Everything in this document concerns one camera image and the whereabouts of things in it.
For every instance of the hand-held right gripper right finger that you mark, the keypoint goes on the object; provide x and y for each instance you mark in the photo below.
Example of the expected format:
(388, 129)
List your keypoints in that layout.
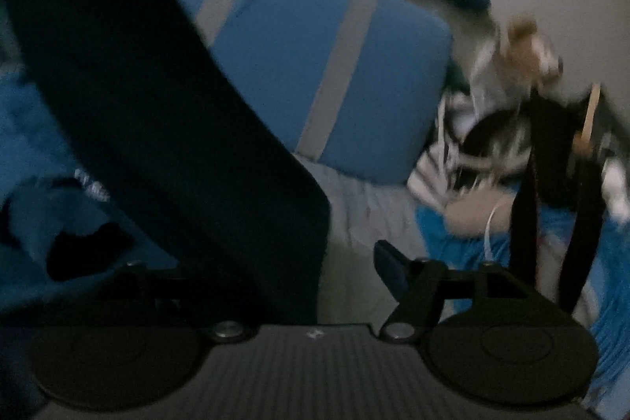
(391, 270)

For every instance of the wooden stick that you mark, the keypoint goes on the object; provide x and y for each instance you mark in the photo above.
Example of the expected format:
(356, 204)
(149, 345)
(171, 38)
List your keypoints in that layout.
(588, 120)

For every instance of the tan plush toy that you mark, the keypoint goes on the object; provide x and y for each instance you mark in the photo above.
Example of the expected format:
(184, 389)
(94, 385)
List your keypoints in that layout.
(521, 41)

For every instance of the black white striped cloth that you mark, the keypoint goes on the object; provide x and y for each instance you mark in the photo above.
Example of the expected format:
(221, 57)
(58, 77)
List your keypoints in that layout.
(438, 169)

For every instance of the blue grey-striped pillow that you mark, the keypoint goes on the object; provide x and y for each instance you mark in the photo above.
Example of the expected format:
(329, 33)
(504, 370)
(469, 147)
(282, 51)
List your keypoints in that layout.
(295, 56)

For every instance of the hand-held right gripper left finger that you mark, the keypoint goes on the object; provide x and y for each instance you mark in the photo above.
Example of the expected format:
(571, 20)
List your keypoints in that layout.
(226, 330)

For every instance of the dark blue sweatshirt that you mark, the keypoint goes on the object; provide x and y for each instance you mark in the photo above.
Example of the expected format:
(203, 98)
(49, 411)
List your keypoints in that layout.
(123, 80)

